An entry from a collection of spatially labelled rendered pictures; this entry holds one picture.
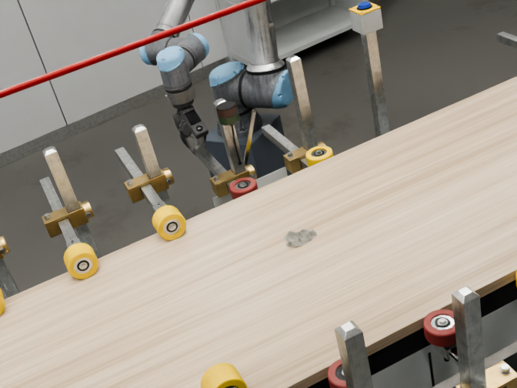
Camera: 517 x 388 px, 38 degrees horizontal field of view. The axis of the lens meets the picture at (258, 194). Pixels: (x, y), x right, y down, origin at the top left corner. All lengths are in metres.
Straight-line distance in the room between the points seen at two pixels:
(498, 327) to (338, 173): 0.63
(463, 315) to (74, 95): 3.89
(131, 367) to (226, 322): 0.23
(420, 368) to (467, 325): 0.38
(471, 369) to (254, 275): 0.61
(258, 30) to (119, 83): 2.28
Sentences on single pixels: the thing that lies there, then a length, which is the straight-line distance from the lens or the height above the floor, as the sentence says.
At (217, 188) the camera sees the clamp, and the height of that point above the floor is 0.85.
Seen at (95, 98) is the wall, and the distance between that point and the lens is 5.03.
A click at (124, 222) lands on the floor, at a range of 3.95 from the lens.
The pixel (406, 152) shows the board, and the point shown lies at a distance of 2.20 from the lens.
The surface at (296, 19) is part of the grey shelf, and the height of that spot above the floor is 0.14.
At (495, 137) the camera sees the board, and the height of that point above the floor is 0.90.
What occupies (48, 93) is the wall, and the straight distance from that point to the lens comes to 4.93.
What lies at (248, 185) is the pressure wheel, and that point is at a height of 0.90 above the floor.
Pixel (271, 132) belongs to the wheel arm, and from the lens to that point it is 2.58.
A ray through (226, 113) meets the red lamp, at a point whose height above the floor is 1.10.
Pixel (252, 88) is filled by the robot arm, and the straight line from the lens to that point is 2.96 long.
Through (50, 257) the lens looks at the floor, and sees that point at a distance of 3.91.
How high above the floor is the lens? 2.03
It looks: 32 degrees down
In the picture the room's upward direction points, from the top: 14 degrees counter-clockwise
